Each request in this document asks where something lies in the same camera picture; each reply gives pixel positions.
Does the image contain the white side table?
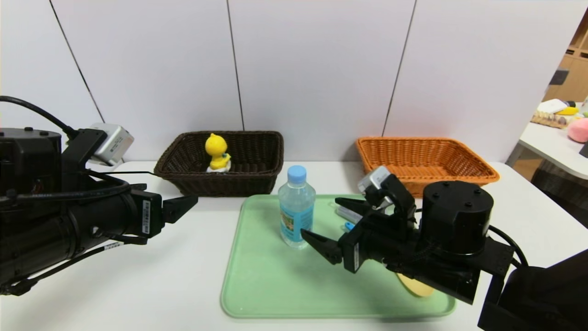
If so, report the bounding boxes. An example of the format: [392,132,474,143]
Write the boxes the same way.
[505,102,588,180]

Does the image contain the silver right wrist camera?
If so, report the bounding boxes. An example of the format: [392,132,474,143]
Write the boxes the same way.
[357,165,392,194]

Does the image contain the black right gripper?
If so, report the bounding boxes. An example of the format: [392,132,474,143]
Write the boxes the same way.
[300,197,422,274]

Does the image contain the grey pencil lead case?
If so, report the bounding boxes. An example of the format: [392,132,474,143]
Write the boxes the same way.
[335,205,364,224]

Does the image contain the yellow duck toy car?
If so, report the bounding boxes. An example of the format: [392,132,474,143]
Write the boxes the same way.
[204,133,232,174]

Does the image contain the wooden spoon with blue handle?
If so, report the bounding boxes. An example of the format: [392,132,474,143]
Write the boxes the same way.
[345,222,435,298]

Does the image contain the clear bottle with blue cap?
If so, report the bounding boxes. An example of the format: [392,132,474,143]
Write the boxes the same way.
[278,165,316,250]

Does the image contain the black left camera cable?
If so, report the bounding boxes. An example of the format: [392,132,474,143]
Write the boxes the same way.
[0,96,81,138]

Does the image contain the dark brown wicker basket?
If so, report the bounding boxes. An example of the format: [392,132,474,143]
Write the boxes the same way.
[154,131,284,197]

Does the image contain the white flat item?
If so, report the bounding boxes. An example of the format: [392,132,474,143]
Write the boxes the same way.
[537,98,569,114]

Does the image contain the dark fabric chair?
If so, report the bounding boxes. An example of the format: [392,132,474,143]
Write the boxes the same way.
[533,160,588,228]

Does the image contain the orange wicker basket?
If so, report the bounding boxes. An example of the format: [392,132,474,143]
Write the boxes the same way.
[356,137,501,198]

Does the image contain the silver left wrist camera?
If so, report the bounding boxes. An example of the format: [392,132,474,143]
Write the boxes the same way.
[90,123,135,166]

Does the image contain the pink plush toy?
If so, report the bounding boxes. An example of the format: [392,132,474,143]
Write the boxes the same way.
[567,117,588,143]

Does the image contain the light green plastic tray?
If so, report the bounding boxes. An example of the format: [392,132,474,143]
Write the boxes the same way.
[220,194,457,319]

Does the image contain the wooden shelf cabinet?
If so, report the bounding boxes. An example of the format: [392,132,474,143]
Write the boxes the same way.
[542,5,588,103]

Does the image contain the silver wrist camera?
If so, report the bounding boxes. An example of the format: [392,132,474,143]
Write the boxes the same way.
[90,123,135,166]
[357,165,392,194]

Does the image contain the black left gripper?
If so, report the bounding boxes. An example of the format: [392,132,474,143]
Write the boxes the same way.
[70,189,198,259]

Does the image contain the brown egg tray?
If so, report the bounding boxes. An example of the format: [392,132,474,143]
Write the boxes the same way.
[531,110,569,129]

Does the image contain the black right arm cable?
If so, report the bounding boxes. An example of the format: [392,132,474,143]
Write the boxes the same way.
[487,224,529,268]

